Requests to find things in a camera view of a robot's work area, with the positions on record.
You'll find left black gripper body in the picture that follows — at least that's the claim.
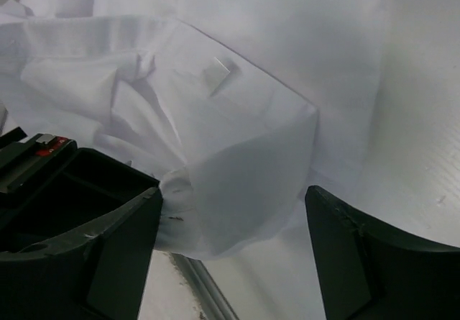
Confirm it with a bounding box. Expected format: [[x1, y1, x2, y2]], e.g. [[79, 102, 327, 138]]
[[1, 127, 77, 194]]

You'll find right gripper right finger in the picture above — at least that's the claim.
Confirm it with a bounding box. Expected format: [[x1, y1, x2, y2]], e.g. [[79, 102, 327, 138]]
[[305, 186, 459, 319]]

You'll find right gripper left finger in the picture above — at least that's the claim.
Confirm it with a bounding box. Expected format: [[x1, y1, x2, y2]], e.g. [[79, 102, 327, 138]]
[[1, 148, 162, 319]]

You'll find white shirt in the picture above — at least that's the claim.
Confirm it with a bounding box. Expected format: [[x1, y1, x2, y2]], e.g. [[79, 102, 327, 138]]
[[1, 0, 387, 260]]

